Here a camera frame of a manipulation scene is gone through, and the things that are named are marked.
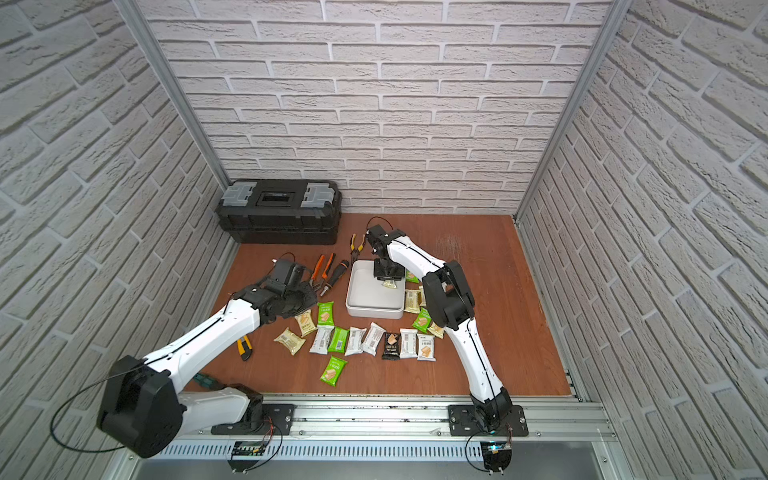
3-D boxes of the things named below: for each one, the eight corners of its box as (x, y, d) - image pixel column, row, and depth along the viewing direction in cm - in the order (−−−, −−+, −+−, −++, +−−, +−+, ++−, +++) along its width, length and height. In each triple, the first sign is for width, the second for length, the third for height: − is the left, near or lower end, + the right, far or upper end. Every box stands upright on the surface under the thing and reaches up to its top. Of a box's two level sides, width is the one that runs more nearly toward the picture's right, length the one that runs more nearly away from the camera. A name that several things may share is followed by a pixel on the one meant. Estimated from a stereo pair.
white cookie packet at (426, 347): (417, 361, 86) (418, 359, 84) (416, 337, 90) (417, 334, 89) (435, 361, 86) (436, 359, 84) (433, 337, 90) (434, 334, 89)
